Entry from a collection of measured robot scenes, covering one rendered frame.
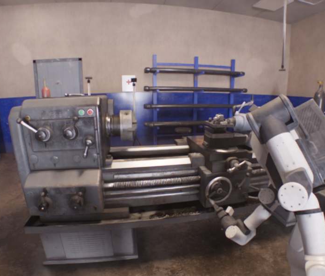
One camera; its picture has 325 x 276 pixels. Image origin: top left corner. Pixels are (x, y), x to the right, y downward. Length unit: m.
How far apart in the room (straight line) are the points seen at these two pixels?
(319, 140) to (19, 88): 5.19
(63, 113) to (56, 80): 3.46
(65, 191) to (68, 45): 3.90
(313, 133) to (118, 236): 1.47
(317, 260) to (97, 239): 1.45
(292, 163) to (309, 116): 0.27
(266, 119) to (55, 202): 1.32
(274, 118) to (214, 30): 4.66
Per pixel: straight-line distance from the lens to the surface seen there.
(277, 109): 0.69
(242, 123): 1.82
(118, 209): 1.58
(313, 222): 0.63
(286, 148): 0.64
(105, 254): 1.82
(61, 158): 1.44
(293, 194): 0.60
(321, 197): 0.77
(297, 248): 0.86
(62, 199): 1.42
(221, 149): 1.42
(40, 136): 1.35
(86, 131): 1.32
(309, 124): 0.83
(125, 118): 1.45
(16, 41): 5.33
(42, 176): 1.47
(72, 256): 1.88
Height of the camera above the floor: 1.36
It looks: 14 degrees down
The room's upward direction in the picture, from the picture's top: straight up
